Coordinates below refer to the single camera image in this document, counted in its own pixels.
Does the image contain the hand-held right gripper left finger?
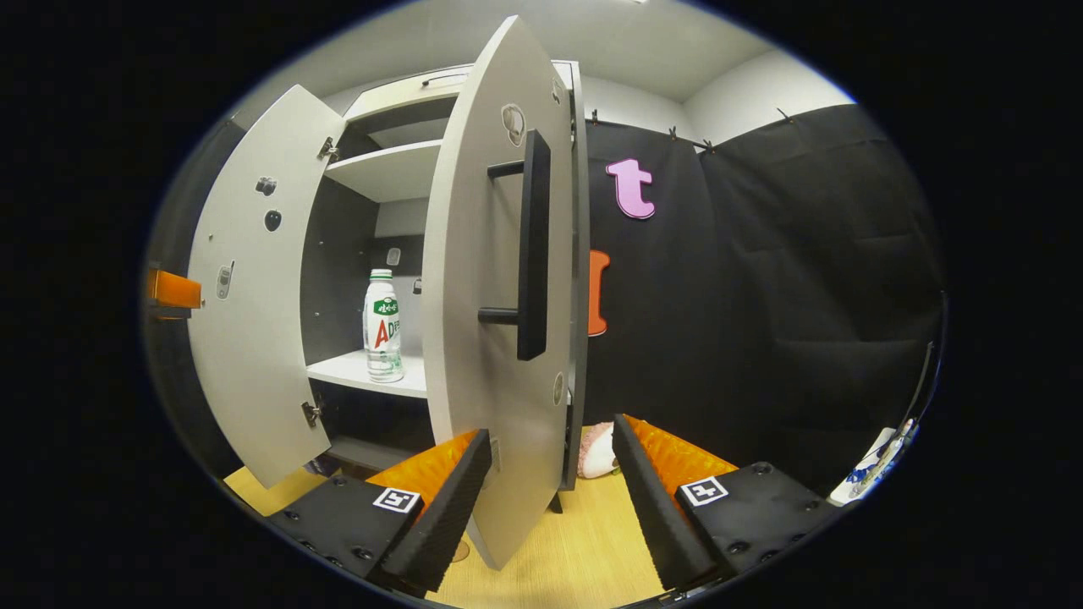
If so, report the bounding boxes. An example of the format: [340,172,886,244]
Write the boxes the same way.
[269,429,493,595]

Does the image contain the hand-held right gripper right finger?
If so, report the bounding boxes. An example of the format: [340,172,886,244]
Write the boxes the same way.
[612,413,847,593]

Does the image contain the white cabinet door round stickers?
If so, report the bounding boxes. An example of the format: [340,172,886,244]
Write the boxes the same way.
[421,15,578,569]

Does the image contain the clear plastic drink bottle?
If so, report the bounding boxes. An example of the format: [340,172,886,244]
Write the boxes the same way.
[364,269,404,383]

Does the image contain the pink plush toy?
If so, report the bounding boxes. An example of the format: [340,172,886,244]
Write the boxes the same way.
[577,421,618,480]

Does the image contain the white open-front cabinet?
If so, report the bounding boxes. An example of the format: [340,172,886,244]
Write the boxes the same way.
[300,61,591,514]

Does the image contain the white cabinet shelf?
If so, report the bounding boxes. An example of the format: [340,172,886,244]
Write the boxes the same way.
[324,140,445,204]
[306,349,428,398]

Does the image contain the white tray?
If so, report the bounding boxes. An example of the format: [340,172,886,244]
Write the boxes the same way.
[827,419,921,507]

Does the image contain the white squeeze bottle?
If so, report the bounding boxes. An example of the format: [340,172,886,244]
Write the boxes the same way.
[850,420,915,498]

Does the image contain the black backdrop cloth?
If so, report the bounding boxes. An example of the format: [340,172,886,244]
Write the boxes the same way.
[584,103,947,493]

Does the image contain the white cabinet flap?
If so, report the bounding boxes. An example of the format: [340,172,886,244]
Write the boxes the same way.
[343,61,576,121]

